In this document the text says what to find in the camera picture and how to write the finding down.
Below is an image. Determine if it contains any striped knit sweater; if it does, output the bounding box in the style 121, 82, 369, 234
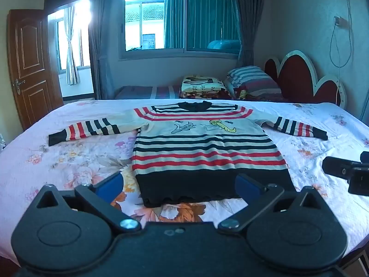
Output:
48, 100, 328, 208

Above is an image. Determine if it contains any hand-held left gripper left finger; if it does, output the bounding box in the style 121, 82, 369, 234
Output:
36, 171, 142, 235

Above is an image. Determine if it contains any wall socket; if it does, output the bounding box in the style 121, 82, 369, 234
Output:
333, 16, 348, 30

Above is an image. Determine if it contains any sliding glass window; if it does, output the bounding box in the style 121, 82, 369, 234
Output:
119, 0, 243, 61

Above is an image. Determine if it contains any grey curtain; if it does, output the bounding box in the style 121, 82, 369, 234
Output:
88, 0, 116, 100
231, 0, 267, 68

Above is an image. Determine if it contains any white sheer curtain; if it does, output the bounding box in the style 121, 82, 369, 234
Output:
63, 6, 80, 86

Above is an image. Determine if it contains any metal door handle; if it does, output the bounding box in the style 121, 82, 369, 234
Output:
13, 78, 26, 95

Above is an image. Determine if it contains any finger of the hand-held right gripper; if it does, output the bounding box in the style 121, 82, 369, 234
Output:
322, 156, 362, 180

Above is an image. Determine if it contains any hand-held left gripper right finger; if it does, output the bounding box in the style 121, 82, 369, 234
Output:
217, 172, 327, 235

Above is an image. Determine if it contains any brown wooden door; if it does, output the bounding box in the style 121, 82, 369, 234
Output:
7, 9, 64, 130

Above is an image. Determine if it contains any teal curtain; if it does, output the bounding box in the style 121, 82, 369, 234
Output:
164, 0, 240, 49

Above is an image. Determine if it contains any floral bed sheet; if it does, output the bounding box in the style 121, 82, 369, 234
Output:
0, 98, 369, 266

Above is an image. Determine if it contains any hanging wall cable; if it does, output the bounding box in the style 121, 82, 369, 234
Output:
329, 0, 354, 106

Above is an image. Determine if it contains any red scalloped headboard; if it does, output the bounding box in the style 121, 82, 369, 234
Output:
264, 50, 348, 109

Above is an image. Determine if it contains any striped pillow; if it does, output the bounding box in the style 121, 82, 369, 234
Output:
226, 66, 282, 99

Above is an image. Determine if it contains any folded printed blanket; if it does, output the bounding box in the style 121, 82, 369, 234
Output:
179, 75, 232, 99

